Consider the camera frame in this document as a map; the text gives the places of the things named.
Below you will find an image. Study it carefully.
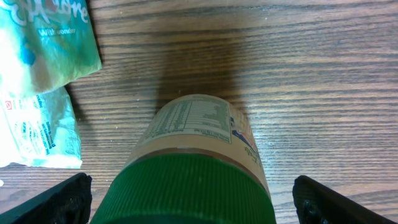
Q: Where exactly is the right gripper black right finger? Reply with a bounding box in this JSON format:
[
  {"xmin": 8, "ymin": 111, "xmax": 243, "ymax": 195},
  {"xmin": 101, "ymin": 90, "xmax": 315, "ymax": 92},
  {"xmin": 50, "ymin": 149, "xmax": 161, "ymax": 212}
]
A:
[{"xmin": 292, "ymin": 175, "xmax": 396, "ymax": 224}]

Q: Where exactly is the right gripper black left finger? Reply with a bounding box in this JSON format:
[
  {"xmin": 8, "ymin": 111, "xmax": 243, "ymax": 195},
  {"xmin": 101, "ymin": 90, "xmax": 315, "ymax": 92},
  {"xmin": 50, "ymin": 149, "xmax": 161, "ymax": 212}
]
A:
[{"xmin": 1, "ymin": 173, "xmax": 92, "ymax": 224}]

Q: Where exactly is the green wet wipes pack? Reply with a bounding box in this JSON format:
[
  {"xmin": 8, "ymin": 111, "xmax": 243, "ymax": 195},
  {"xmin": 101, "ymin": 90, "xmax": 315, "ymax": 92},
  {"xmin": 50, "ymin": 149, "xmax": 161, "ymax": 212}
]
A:
[{"xmin": 1, "ymin": 87, "xmax": 82, "ymax": 169}]

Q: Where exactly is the green lid jar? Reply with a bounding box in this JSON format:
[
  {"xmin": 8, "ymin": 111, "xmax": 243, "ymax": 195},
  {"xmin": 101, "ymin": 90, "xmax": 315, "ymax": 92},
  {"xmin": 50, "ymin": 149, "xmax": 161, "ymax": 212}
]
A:
[{"xmin": 92, "ymin": 94, "xmax": 275, "ymax": 223}]

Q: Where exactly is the small teal box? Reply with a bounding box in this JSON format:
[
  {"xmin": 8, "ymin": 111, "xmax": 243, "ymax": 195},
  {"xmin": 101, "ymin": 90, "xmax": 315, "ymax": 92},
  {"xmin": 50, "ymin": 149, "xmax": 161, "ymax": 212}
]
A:
[{"xmin": 1, "ymin": 0, "xmax": 102, "ymax": 98}]

